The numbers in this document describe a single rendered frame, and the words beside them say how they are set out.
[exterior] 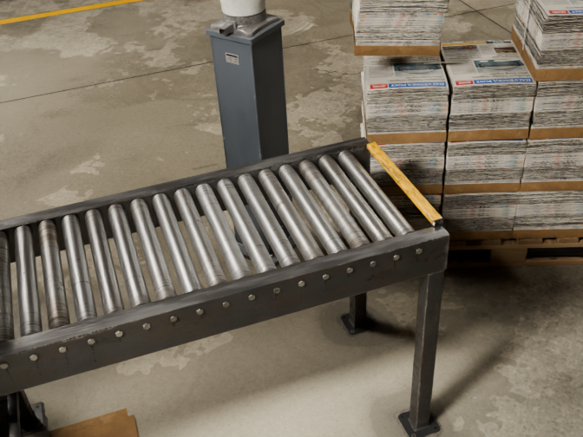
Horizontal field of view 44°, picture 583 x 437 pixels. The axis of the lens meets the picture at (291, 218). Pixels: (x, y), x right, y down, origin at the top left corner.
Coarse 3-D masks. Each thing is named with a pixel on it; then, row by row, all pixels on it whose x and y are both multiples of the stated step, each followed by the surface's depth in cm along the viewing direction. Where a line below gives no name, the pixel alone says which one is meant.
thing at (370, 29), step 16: (368, 0) 228; (384, 0) 228; (400, 0) 228; (416, 0) 228; (432, 0) 228; (448, 0) 228; (368, 16) 234; (384, 16) 233; (400, 16) 233; (416, 16) 233; (432, 16) 233; (368, 32) 238; (384, 32) 238; (400, 32) 238; (416, 32) 238; (432, 32) 238
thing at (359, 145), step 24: (336, 144) 227; (360, 144) 226; (240, 168) 219; (264, 168) 218; (120, 192) 212; (144, 192) 211; (168, 192) 212; (192, 192) 214; (216, 192) 217; (240, 192) 220; (264, 192) 223; (288, 192) 226; (24, 216) 205; (48, 216) 204
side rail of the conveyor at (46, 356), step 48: (384, 240) 188; (432, 240) 187; (240, 288) 176; (288, 288) 179; (336, 288) 185; (48, 336) 166; (96, 336) 168; (144, 336) 172; (192, 336) 178; (0, 384) 166
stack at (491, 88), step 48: (480, 48) 271; (384, 96) 251; (432, 96) 251; (480, 96) 251; (528, 96) 250; (576, 96) 250; (384, 144) 264; (432, 144) 262; (480, 144) 262; (528, 144) 262; (576, 144) 261; (480, 192) 276; (528, 192) 275; (576, 192) 274; (480, 240) 307; (528, 240) 288; (576, 240) 288
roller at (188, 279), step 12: (156, 204) 207; (168, 204) 207; (156, 216) 206; (168, 216) 201; (168, 228) 197; (168, 240) 193; (180, 240) 193; (180, 252) 188; (180, 264) 184; (192, 264) 185; (180, 276) 182; (192, 276) 181; (192, 288) 177
